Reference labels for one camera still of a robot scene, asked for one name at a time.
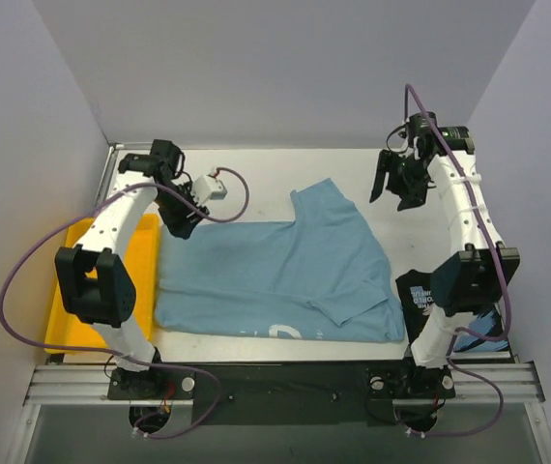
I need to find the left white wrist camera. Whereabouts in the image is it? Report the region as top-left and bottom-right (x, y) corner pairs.
(191, 167), (227, 205)

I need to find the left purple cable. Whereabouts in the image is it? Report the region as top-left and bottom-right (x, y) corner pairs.
(0, 166), (250, 441)

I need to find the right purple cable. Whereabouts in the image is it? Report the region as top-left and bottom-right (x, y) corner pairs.
(398, 84), (513, 436)

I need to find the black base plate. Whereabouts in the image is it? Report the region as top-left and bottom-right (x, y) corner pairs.
(106, 359), (455, 431)

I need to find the light blue t-shirt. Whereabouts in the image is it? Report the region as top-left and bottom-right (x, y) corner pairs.
(155, 179), (405, 343)

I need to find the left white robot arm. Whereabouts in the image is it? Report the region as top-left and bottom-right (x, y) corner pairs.
(54, 139), (209, 398)

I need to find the aluminium frame rail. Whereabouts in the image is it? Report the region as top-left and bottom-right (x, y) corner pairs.
(24, 363), (545, 405)

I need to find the purple cable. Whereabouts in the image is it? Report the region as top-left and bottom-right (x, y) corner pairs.
(398, 84), (513, 436)
(0, 166), (250, 441)

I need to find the black printed t-shirt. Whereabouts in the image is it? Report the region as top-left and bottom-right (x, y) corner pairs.
(395, 270), (509, 353)

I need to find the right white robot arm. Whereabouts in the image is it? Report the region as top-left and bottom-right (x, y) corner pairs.
(369, 112), (520, 395)

